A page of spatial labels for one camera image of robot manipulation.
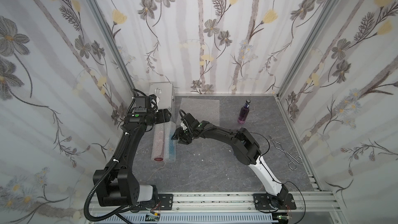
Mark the bubble wrap sheet stack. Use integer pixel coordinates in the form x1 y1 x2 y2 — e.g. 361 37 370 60
180 98 220 125

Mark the purple glass bottle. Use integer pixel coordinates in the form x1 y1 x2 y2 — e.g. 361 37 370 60
237 100 251 124

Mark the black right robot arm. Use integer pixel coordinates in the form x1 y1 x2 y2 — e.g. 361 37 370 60
172 121 289 203

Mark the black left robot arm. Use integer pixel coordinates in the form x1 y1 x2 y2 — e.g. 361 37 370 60
85 94 171 208

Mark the silver metal first-aid case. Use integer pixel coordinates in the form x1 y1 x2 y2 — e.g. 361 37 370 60
149 82 175 112

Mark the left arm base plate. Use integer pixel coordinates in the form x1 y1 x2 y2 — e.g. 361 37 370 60
136 193 174 211

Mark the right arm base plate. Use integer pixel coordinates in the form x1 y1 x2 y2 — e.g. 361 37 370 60
253 194 297 211

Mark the white slotted cable duct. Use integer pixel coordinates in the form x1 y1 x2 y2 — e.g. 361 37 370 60
100 213 278 224

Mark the black corrugated cable hose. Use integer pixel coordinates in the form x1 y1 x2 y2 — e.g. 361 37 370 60
83 158 137 222

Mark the aluminium frame rail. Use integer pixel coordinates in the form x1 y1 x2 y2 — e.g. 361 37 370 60
160 191 341 213

